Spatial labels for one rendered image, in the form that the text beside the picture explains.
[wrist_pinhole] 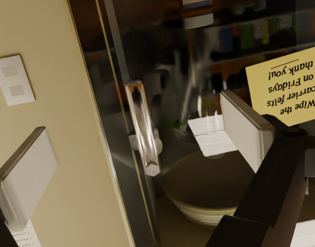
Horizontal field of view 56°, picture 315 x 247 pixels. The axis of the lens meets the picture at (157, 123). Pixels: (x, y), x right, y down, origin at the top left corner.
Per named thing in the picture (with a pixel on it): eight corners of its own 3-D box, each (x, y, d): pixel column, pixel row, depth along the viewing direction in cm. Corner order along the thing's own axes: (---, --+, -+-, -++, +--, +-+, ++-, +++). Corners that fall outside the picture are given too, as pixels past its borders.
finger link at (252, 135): (259, 129, 13) (275, 125, 13) (219, 90, 20) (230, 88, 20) (263, 185, 14) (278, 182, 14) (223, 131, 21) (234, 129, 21)
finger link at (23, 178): (24, 232, 14) (9, 234, 14) (60, 163, 21) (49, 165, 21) (1, 179, 13) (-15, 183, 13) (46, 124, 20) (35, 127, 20)
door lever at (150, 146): (120, 73, 29) (146, 67, 29) (140, 158, 32) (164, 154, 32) (117, 85, 24) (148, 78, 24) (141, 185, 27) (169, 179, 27)
